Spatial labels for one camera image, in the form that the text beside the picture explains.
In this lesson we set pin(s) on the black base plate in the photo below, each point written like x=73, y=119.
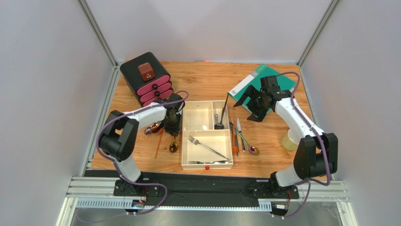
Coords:
x=187, y=190

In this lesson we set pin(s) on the silver table knife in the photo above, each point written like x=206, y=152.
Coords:
x=240, y=133

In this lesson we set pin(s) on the silver fork diagonal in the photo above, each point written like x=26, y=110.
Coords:
x=197, y=142

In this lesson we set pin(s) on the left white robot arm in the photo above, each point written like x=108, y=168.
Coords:
x=116, y=139

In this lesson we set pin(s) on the black pink drawer box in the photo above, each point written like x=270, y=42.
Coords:
x=147, y=91

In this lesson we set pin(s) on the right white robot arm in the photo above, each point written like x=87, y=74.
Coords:
x=316, y=150

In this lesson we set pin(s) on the aluminium frame rail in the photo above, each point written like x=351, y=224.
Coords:
x=90, y=192

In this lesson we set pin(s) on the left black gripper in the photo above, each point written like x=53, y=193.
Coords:
x=176, y=128

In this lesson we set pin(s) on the blue-grey chopstick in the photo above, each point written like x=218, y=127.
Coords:
x=235, y=141

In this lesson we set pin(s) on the gold ornate spoon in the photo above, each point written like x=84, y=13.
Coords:
x=173, y=147

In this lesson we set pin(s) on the yellow-green mug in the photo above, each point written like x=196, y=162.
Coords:
x=289, y=141

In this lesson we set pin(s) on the black spoon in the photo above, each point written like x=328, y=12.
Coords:
x=220, y=125

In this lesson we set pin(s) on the iridescent long spoon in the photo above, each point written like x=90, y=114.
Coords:
x=250, y=149

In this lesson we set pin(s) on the brown cube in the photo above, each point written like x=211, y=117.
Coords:
x=146, y=71

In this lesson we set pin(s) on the orange chopstick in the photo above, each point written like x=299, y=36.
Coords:
x=161, y=132

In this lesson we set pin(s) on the orange spoon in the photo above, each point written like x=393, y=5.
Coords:
x=234, y=146

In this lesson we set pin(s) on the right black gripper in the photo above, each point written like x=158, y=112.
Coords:
x=252, y=102

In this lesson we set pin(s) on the white divided utensil tray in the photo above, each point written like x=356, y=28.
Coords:
x=198, y=122

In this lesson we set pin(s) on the silver fork front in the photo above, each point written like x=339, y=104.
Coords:
x=208, y=162

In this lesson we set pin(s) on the green notebook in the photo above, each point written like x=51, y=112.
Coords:
x=254, y=79

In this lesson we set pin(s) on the iridescent rainbow spoon left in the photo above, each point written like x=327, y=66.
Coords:
x=157, y=128

